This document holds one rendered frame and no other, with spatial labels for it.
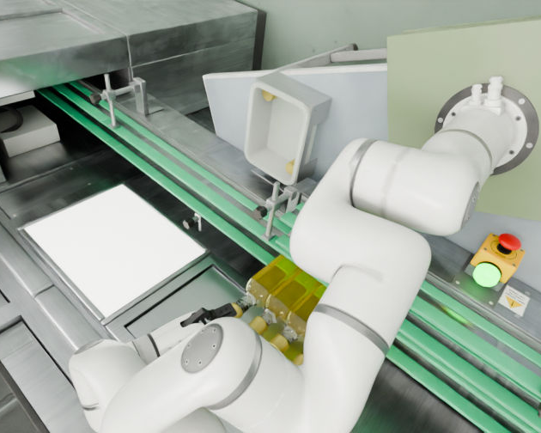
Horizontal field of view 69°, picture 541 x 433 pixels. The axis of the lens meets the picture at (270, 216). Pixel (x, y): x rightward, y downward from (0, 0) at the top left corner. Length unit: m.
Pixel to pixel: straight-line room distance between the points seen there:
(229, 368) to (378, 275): 0.17
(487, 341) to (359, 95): 0.54
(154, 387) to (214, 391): 0.07
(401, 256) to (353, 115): 0.55
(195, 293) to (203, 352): 0.67
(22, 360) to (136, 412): 0.67
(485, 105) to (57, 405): 0.98
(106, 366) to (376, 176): 0.44
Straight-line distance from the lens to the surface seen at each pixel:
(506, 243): 0.85
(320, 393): 0.42
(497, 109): 0.70
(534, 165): 0.76
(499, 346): 0.84
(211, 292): 1.05
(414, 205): 0.47
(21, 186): 1.50
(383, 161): 0.49
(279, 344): 0.82
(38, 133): 1.63
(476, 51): 0.74
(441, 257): 0.90
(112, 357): 0.63
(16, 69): 1.39
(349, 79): 0.92
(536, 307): 0.92
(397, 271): 0.42
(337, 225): 0.44
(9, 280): 1.21
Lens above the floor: 1.51
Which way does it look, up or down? 38 degrees down
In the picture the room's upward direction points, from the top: 124 degrees counter-clockwise
